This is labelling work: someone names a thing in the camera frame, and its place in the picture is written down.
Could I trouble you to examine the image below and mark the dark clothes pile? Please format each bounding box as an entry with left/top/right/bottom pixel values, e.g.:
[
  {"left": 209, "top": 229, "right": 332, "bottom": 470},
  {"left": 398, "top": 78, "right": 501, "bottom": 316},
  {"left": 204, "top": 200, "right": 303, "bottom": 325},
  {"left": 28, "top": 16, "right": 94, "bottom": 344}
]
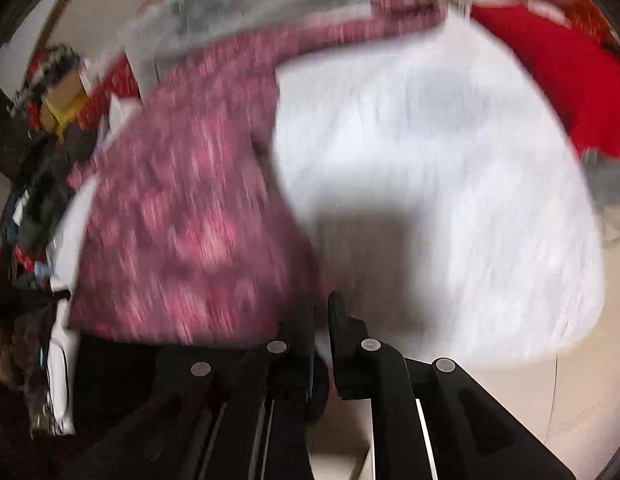
[{"left": 0, "top": 125, "right": 98, "bottom": 298}]

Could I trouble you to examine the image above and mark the white quilted bed cover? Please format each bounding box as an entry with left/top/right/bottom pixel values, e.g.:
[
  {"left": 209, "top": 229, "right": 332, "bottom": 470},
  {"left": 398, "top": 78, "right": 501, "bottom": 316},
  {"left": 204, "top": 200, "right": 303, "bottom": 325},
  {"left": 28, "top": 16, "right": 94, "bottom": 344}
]
[{"left": 272, "top": 13, "right": 605, "bottom": 365}]

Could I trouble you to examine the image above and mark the pink floral garment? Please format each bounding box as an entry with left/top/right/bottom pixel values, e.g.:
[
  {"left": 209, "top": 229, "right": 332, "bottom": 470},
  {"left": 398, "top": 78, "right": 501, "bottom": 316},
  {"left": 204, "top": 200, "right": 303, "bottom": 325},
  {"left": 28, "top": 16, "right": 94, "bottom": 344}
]
[{"left": 68, "top": 3, "right": 447, "bottom": 346}]

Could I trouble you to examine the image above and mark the grey floral cloth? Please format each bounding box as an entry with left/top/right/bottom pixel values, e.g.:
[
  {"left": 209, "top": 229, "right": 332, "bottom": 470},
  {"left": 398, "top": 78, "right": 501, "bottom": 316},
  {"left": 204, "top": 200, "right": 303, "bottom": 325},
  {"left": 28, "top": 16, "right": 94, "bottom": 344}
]
[{"left": 119, "top": 0, "right": 368, "bottom": 99}]

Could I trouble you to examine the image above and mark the red patterned blanket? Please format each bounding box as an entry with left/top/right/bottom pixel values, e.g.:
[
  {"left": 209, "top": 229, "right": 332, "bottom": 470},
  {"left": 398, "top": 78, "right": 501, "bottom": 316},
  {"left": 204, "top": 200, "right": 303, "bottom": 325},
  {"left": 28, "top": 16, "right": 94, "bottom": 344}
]
[{"left": 362, "top": 0, "right": 620, "bottom": 158}]

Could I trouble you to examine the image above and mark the cardboard box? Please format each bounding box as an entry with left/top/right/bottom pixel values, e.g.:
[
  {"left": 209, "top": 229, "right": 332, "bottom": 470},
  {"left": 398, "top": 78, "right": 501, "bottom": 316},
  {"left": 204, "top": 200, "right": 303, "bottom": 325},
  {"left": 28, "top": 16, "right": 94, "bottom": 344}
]
[{"left": 40, "top": 70, "right": 89, "bottom": 138}]

